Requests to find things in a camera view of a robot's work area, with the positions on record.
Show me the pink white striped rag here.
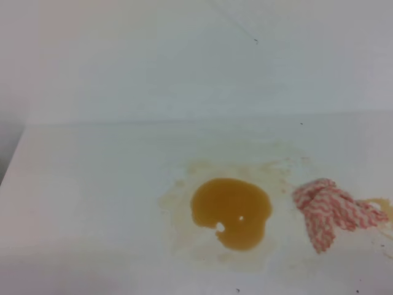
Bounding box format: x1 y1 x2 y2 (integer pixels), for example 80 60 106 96
292 178 389 254

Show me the brown coffee puddle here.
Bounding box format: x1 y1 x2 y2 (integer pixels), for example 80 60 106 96
190 178 273 251

